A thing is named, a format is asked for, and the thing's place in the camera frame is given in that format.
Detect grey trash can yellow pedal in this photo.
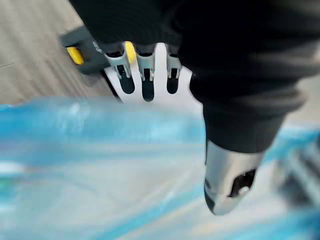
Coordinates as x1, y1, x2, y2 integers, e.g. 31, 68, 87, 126
57, 24, 136, 76

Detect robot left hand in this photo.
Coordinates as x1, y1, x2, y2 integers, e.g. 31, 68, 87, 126
68, 0, 320, 217

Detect blue translucent trash bag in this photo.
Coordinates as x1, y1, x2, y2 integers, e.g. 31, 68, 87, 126
0, 96, 320, 240

